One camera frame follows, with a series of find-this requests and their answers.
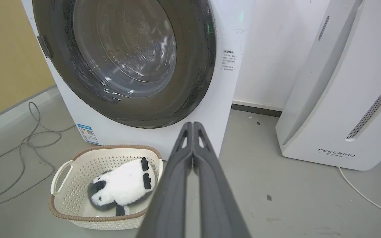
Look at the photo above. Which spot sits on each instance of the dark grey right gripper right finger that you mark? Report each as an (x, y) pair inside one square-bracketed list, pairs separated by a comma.
[(217, 201)]

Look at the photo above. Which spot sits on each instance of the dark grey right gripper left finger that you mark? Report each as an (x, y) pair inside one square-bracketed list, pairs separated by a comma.
[(169, 198)]

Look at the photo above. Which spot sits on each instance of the white front-load washing machine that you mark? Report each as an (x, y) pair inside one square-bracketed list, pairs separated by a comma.
[(230, 82)]

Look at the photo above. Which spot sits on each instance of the round dark washing machine door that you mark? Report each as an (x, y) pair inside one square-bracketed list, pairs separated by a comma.
[(124, 59)]

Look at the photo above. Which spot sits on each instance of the black and white plush panda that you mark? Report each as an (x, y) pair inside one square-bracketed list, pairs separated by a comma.
[(124, 185)]

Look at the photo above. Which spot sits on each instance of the cream perforated laundry basket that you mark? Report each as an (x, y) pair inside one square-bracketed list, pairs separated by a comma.
[(74, 195)]

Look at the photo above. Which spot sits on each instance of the blue energy label sticker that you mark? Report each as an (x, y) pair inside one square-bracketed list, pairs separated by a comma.
[(87, 134)]

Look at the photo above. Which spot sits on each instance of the white Feelbird air purifier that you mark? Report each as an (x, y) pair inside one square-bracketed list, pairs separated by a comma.
[(346, 86)]

